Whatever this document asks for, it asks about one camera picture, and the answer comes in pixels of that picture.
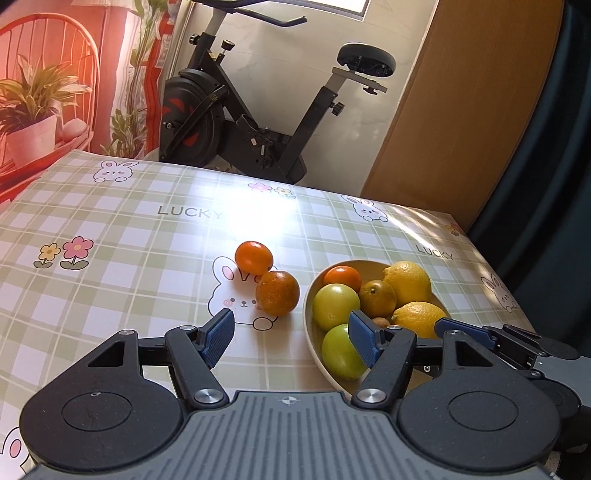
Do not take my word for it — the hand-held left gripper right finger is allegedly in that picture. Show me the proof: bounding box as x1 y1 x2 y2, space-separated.
347 310 495 409

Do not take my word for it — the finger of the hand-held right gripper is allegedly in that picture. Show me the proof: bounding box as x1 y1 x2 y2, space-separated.
434 317 581 370

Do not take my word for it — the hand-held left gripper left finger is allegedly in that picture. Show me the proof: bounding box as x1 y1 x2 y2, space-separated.
85 308 235 406

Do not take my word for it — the green round fruit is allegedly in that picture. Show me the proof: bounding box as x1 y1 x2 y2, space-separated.
321 323 370 380

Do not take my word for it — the yellow-green round fruit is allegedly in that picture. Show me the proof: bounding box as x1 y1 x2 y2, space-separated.
312 283 361 332

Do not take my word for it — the brownish orange tangerine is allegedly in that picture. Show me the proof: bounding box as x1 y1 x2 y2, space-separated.
358 280 398 319

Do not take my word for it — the yellow lemon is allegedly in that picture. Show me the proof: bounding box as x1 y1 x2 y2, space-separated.
382 261 432 306
392 301 448 340

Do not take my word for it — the bright orange tangerine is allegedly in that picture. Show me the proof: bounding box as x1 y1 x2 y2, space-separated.
322 266 362 292
235 240 274 275

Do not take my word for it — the cream round bowl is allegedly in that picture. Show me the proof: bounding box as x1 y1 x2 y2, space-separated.
302 260 451 393

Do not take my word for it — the dark mottled orange tangerine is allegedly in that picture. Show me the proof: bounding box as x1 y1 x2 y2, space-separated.
255 270 301 317

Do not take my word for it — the green checked tablecloth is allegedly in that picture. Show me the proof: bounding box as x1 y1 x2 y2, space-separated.
0 148 539 472

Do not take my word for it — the dark teal curtain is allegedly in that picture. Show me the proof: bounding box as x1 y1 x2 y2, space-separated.
466 0 591 352

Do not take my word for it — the wooden panel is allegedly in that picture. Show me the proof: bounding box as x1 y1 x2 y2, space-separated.
360 0 564 232

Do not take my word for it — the black exercise bike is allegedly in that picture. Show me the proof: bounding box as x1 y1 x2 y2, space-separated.
159 0 397 185

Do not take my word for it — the window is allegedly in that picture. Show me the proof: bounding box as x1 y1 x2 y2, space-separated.
318 0 372 21

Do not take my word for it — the red paper wall banner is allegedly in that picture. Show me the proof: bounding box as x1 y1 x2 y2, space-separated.
144 0 175 155

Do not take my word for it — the red printed wall backdrop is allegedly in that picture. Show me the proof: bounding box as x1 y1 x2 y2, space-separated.
0 0 178 204

